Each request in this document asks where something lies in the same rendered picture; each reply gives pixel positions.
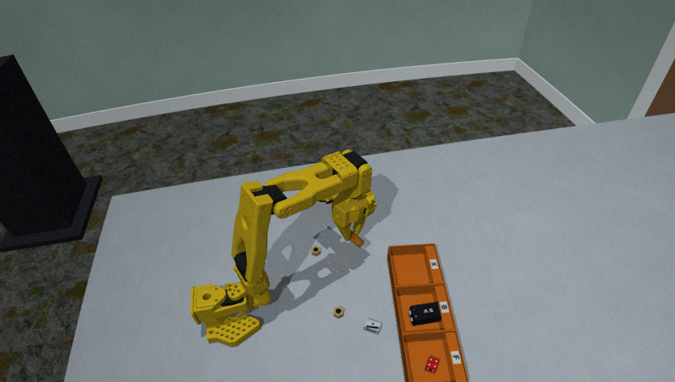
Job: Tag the dark red die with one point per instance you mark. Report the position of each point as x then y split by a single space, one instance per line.
432 364

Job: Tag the orange battery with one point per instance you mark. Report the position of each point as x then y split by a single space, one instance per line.
356 239

